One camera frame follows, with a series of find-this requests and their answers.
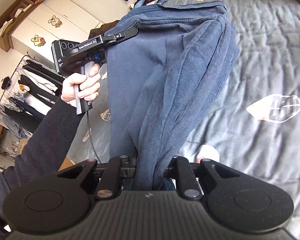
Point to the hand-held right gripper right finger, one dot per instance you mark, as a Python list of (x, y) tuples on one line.
[(171, 171)]

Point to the cartoon mouse wall sticker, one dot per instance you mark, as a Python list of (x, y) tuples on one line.
[(38, 41), (55, 21)]

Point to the navy t-shirt with yellow print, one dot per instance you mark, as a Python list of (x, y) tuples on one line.
[(165, 80)]

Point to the person's left hand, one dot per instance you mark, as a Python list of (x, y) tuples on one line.
[(71, 86)]

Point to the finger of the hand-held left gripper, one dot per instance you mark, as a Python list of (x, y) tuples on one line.
[(125, 35)]

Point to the light blue printed garment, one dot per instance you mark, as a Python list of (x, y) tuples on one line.
[(140, 5)]

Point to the person's left forearm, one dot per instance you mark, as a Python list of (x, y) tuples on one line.
[(47, 130)]

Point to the black clothes rack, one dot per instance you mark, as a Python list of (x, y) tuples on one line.
[(17, 67)]

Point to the row of hanging clothes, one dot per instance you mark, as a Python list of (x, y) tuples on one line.
[(32, 80)]

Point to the brown hooded jacket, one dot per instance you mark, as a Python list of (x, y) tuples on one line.
[(107, 27)]

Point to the white wardrobe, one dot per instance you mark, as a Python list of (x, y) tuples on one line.
[(65, 12)]

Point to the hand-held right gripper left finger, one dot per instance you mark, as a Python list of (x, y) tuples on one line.
[(130, 168)]

